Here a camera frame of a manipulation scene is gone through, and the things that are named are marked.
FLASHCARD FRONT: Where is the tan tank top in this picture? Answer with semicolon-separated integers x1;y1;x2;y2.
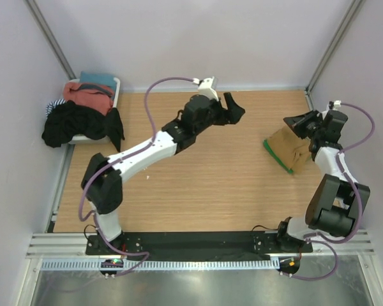
266;126;311;174

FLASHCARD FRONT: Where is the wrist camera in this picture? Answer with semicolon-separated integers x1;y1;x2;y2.
327;100;342;110
192;76;219;101

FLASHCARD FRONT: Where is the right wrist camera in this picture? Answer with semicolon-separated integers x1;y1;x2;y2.
327;100;342;110

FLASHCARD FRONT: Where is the white laundry bin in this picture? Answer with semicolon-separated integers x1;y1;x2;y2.
66;76;121;145

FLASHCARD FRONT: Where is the black tank top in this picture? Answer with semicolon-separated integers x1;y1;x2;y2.
103;108;125;152

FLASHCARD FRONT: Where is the purple cable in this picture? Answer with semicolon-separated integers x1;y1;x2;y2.
279;101;377;281
79;76;200;277

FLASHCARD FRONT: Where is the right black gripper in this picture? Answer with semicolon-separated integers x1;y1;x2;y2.
284;110;324;140

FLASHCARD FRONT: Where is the striped garment in bin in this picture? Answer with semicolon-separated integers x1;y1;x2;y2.
45;98;66;117

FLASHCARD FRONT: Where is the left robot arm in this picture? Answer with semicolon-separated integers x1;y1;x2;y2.
81;92;245;255

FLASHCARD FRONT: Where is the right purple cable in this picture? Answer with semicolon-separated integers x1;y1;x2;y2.
279;101;377;281

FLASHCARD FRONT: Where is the slotted cable duct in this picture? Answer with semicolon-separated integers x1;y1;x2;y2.
41;258;280;272

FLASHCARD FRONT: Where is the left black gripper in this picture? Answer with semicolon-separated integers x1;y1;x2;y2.
195;94;246;136

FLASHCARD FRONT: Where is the salmon pink garment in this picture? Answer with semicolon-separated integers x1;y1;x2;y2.
63;82;114;115

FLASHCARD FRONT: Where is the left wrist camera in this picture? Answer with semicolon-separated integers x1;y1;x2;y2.
192;76;219;101

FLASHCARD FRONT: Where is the black garment over bin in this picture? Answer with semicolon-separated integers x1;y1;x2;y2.
41;101;106;148

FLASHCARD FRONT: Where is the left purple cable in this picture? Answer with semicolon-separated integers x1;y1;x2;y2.
79;76;200;277

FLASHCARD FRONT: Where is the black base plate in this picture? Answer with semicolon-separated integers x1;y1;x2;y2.
84;231;313;277

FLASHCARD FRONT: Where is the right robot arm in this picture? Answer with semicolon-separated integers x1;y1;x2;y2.
274;110;370;252

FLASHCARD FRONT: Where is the teal folded garment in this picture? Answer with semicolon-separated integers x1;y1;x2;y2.
79;71;117;90

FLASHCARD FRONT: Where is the green tank top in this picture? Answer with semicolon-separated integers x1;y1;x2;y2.
262;139;294;174

